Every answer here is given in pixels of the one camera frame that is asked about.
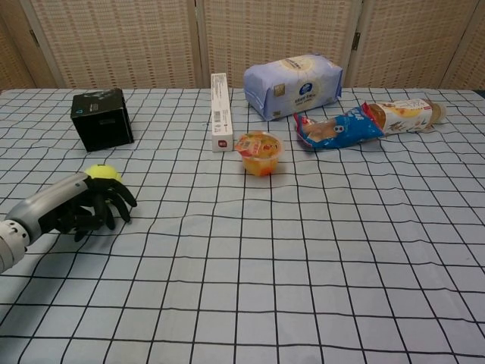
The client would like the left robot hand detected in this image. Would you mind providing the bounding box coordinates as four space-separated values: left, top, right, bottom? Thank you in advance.
5 172 139 243

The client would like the yellow tennis ball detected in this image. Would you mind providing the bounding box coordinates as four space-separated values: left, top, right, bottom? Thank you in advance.
83 163 123 187

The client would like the small black box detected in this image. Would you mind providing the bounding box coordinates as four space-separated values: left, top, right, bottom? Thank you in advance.
70 88 136 153

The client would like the long white carton box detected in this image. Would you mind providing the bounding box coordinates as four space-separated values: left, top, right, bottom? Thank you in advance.
210 73 235 154

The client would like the beige woven folding screen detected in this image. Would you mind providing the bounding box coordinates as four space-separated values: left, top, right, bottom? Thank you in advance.
0 0 485 93

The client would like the fruit jelly cup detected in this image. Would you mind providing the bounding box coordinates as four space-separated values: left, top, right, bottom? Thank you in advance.
234 130 286 178

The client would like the checked pale blue tablecloth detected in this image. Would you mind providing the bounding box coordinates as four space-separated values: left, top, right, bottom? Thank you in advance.
0 87 485 364

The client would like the pale blue tissue pack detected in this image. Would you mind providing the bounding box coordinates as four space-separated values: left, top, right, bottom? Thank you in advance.
242 52 345 123

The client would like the blue snack bag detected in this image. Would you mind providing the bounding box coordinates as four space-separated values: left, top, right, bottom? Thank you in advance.
293 105 386 150

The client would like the tea bottle with label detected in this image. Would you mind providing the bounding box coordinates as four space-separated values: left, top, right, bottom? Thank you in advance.
362 98 448 137

